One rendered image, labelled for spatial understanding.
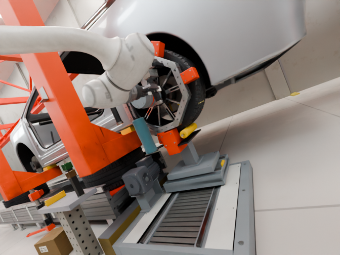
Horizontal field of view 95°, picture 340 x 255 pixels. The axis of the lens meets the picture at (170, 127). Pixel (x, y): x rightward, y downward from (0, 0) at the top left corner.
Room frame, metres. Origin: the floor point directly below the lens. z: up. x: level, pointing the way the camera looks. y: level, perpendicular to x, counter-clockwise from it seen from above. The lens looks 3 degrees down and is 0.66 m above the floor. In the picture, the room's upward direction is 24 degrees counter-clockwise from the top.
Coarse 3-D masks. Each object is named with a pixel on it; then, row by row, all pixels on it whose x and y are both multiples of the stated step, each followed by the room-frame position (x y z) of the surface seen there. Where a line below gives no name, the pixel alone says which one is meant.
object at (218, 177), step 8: (224, 160) 1.20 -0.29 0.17; (216, 168) 1.11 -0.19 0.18; (224, 168) 1.13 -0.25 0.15; (192, 176) 1.19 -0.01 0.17; (200, 176) 1.16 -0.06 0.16; (208, 176) 1.12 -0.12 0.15; (216, 176) 1.04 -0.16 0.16; (224, 176) 1.07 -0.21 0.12; (168, 184) 1.25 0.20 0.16; (176, 184) 1.21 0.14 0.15; (184, 184) 1.18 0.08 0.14; (192, 184) 1.14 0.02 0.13; (200, 184) 1.11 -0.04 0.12; (208, 184) 1.08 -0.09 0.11; (216, 184) 1.06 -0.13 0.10; (224, 184) 1.03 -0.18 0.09; (168, 192) 1.26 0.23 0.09
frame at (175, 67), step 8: (168, 64) 1.02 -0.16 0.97; (176, 64) 1.01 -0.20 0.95; (176, 72) 1.01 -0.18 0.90; (176, 80) 1.02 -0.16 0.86; (184, 88) 1.00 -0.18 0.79; (184, 96) 1.01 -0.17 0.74; (128, 104) 1.29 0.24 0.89; (184, 104) 1.03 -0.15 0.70; (128, 112) 1.27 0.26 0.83; (184, 112) 1.08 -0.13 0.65; (176, 120) 1.07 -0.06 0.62; (152, 128) 1.23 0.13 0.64; (160, 128) 1.15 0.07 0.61; (168, 128) 1.12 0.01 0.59
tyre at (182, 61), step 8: (168, 56) 1.10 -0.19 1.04; (176, 56) 1.07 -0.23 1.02; (184, 64) 1.06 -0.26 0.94; (192, 64) 1.16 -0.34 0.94; (200, 80) 1.14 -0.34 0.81; (192, 88) 1.06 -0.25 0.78; (200, 88) 1.11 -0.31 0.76; (192, 96) 1.07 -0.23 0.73; (200, 96) 1.11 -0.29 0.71; (192, 104) 1.09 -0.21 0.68; (200, 104) 1.16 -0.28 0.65; (192, 112) 1.10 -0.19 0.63; (200, 112) 1.28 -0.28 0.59; (184, 120) 1.14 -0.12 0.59; (192, 120) 1.17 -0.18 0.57; (184, 128) 1.16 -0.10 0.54
